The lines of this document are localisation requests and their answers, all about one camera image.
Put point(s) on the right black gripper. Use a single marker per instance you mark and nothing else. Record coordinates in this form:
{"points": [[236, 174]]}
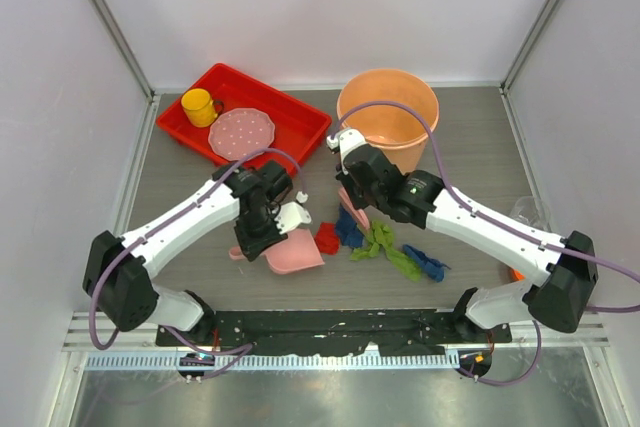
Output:
{"points": [[346, 180]]}

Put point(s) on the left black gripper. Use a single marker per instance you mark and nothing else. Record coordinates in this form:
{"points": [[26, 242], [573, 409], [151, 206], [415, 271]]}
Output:
{"points": [[252, 247]]}

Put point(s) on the pink hand brush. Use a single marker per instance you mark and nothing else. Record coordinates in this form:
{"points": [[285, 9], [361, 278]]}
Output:
{"points": [[359, 215]]}

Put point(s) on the orange plastic bucket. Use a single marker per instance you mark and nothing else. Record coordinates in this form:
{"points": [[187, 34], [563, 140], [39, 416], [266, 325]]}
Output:
{"points": [[367, 100]]}

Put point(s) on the small green paper scrap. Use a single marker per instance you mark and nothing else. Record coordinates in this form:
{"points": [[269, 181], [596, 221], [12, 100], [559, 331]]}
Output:
{"points": [[371, 245]]}

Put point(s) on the dark blue paper scrap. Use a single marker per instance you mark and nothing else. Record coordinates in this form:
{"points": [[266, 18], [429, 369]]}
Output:
{"points": [[347, 230]]}

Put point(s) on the pink dustpan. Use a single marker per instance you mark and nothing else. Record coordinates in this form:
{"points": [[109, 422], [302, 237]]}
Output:
{"points": [[284, 253]]}

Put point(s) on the red paper scrap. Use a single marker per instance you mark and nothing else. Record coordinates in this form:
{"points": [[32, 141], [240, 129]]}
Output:
{"points": [[326, 239]]}

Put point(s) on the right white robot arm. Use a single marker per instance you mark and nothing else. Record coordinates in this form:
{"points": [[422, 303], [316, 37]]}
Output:
{"points": [[559, 272]]}

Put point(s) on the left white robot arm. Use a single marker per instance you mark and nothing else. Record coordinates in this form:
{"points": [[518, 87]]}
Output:
{"points": [[121, 269]]}

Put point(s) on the long green paper scrap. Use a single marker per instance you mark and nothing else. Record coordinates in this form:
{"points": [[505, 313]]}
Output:
{"points": [[384, 236]]}

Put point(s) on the pink dotted plate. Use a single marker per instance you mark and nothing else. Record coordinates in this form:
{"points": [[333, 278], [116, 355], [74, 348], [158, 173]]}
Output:
{"points": [[239, 132]]}

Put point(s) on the red plastic tray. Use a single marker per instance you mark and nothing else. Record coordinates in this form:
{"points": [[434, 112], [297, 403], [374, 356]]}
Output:
{"points": [[299, 127]]}

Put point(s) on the yellow mug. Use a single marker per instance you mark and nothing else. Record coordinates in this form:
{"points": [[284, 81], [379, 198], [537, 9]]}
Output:
{"points": [[200, 107]]}

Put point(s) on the blue paper scrap right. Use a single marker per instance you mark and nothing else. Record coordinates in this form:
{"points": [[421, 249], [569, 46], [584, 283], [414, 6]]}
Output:
{"points": [[431, 267]]}

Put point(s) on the orange bowl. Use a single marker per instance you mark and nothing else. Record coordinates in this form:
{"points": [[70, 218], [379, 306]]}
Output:
{"points": [[515, 275]]}

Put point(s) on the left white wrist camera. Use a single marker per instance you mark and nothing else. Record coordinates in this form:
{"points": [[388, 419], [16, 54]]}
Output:
{"points": [[293, 214]]}

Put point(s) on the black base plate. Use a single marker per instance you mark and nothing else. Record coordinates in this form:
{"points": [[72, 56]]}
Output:
{"points": [[338, 333]]}

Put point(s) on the white slotted cable duct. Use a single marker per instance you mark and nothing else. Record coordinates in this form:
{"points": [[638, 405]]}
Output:
{"points": [[167, 360]]}

